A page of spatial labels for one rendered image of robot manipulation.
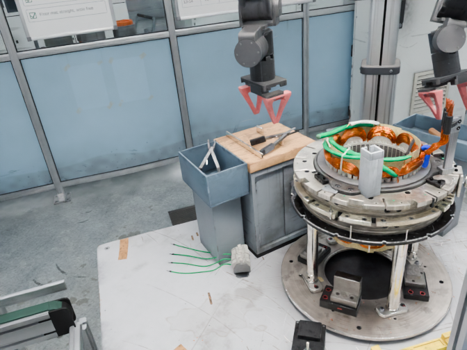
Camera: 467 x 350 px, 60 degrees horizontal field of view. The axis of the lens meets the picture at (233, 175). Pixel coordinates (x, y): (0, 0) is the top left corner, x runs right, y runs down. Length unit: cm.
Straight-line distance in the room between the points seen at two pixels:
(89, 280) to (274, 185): 159
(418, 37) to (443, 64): 210
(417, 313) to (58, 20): 250
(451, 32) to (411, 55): 218
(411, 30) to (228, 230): 236
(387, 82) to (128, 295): 93
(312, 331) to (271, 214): 34
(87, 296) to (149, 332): 137
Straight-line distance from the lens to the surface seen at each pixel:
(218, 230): 103
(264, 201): 103
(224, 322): 97
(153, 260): 116
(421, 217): 80
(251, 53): 85
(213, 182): 93
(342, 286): 94
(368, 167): 74
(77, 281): 245
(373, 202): 76
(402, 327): 95
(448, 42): 102
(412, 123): 124
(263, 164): 97
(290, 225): 113
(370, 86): 130
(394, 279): 90
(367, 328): 94
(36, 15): 286
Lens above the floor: 150
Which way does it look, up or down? 29 degrees down
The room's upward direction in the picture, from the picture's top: 6 degrees counter-clockwise
